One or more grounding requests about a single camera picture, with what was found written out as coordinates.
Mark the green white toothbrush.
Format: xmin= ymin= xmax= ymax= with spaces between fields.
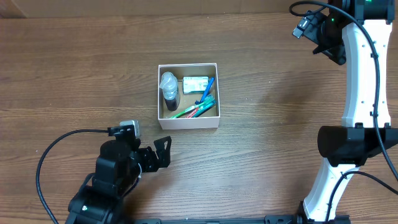
xmin=170 ymin=95 xmax=216 ymax=119

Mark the Colgate toothpaste tube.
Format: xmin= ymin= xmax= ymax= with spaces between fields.
xmin=185 ymin=101 xmax=216 ymax=118

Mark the dark bottle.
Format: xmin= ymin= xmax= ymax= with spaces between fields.
xmin=159 ymin=72 xmax=180 ymax=111

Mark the green soap bar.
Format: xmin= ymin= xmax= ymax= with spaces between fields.
xmin=182 ymin=77 xmax=209 ymax=94

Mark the blue disposable razor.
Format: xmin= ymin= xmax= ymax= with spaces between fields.
xmin=195 ymin=77 xmax=215 ymax=105

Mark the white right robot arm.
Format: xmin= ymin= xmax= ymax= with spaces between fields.
xmin=294 ymin=1 xmax=397 ymax=223

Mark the white cardboard box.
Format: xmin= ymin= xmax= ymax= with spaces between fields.
xmin=157 ymin=63 xmax=221 ymax=130

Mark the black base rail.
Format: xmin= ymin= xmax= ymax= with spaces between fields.
xmin=130 ymin=213 xmax=351 ymax=224

